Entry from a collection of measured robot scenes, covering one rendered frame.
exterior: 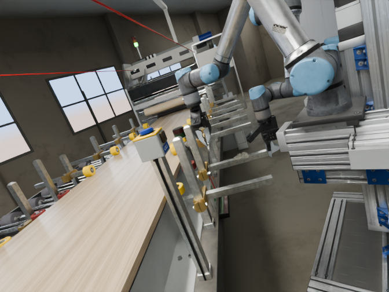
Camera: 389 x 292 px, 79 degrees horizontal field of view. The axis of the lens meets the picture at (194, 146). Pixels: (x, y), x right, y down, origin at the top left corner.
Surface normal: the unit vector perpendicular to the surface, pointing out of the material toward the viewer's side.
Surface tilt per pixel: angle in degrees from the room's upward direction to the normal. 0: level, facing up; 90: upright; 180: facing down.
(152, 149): 90
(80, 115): 90
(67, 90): 90
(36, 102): 90
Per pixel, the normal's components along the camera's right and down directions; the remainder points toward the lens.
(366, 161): -0.57, 0.41
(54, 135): 0.75, -0.08
